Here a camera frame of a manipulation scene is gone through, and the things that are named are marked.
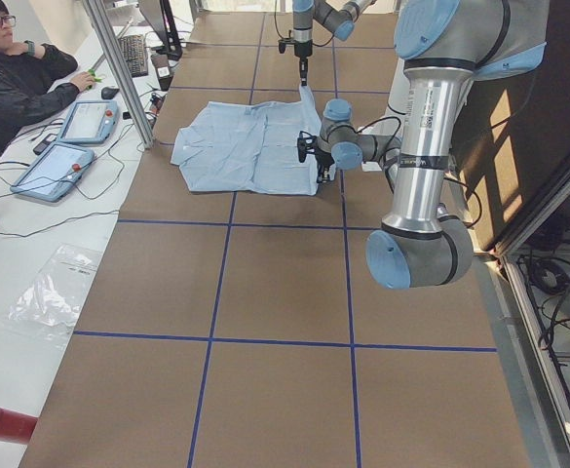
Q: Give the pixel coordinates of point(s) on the black computer mouse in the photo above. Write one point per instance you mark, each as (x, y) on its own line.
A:
(108, 93)

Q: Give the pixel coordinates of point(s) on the red cylinder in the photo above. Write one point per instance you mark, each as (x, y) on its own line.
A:
(16, 427)

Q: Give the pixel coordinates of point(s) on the near teach pendant tablet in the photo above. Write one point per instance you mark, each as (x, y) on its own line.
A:
(54, 172)

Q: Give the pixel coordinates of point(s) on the white central pedestal column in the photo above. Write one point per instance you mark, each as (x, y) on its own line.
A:
(395, 109)

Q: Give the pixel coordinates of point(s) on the aluminium frame post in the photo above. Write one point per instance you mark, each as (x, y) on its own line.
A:
(111, 50)

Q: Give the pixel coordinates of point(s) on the black keyboard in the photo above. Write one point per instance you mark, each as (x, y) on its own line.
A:
(134, 51)

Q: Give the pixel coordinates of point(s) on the orange black connector box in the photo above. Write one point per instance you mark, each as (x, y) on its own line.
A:
(156, 103)

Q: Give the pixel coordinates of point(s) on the teach pendant tablet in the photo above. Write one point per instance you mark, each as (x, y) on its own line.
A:
(89, 122)
(54, 172)

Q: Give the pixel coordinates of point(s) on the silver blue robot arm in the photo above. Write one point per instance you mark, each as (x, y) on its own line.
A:
(339, 23)
(444, 46)

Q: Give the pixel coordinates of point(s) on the far teach pendant tablet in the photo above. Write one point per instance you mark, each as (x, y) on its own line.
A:
(89, 122)

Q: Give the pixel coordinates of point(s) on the light blue button-up shirt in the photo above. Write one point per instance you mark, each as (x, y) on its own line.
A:
(234, 147)

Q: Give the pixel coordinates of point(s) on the clear plastic bag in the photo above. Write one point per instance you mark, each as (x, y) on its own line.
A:
(49, 308)

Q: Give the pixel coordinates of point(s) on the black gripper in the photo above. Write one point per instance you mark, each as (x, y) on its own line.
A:
(322, 159)
(303, 51)

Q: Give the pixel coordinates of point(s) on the seated person in black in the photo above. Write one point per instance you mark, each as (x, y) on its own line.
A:
(37, 81)

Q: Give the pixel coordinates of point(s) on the small black phone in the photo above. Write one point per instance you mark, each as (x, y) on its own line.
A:
(42, 145)

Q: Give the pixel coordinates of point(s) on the black panel board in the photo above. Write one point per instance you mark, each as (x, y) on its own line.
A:
(511, 142)

